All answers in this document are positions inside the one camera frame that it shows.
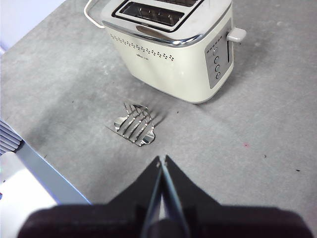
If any grey toaster lever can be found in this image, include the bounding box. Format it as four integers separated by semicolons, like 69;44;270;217
226;27;247;43

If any white power cable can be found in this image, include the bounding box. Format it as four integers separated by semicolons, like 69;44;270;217
83;0;106;29

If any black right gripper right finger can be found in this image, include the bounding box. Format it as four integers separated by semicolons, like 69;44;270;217
163;155;314;238

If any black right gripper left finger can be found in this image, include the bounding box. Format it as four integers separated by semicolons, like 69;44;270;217
17;155;163;238

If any white ribbed panel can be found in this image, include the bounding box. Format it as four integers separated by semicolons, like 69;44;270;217
0;119;23;156

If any cream two-slot toaster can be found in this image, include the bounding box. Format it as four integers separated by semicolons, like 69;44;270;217
102;0;235;105

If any silver metal toast rack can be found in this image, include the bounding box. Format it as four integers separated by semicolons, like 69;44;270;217
112;103;157;147

